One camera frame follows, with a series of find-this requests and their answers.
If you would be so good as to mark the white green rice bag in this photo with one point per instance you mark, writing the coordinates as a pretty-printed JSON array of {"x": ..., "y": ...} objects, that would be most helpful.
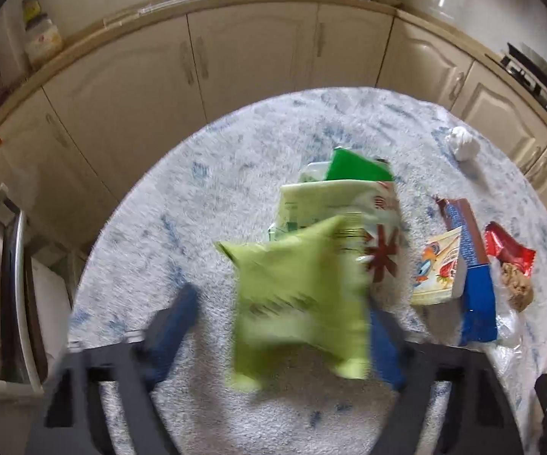
[{"x": 348, "y": 183}]

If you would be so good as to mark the crumpled white tissue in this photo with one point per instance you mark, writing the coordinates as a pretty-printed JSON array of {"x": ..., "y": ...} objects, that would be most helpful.
[{"x": 462, "y": 144}]

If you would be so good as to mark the brown blue cookie wrapper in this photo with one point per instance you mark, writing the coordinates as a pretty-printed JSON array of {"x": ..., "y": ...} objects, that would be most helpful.
[{"x": 478, "y": 298}]

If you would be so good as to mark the brown crumbly snack piece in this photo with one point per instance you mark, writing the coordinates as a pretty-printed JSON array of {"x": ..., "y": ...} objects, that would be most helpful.
[{"x": 518, "y": 285}]

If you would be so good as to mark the clear plastic bag red print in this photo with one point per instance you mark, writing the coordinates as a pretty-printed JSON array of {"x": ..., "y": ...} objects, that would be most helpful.
[{"x": 520, "y": 352}]

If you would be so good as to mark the large oil bottle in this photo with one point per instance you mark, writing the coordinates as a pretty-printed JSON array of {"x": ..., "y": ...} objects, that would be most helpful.
[{"x": 43, "y": 40}]

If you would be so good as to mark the red candy wrapper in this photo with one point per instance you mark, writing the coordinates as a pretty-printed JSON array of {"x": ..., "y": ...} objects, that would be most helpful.
[{"x": 502, "y": 246}]

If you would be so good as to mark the stainless steel appliance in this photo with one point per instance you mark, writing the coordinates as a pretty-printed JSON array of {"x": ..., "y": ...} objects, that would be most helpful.
[{"x": 34, "y": 304}]

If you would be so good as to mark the white blue floral tablecloth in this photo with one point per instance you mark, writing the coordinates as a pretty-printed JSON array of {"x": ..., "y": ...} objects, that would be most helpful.
[{"x": 222, "y": 185}]

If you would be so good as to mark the cartoon snack packet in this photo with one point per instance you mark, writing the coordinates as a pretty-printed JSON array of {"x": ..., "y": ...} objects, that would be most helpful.
[{"x": 441, "y": 272}]

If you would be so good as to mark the green snack bag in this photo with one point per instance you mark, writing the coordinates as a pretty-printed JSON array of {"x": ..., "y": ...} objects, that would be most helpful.
[{"x": 308, "y": 288}]

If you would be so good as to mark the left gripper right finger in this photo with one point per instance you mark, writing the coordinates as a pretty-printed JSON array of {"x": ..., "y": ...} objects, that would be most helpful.
[{"x": 478, "y": 417}]

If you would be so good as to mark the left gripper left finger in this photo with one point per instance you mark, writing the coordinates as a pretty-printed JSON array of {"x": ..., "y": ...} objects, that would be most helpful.
[{"x": 72, "y": 418}]

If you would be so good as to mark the black gas stove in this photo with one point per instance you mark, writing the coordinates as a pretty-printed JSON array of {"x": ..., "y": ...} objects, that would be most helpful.
[{"x": 527, "y": 68}]

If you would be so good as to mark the cream lower kitchen cabinets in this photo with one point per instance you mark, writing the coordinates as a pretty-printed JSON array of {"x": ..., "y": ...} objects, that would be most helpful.
[{"x": 84, "y": 128}]

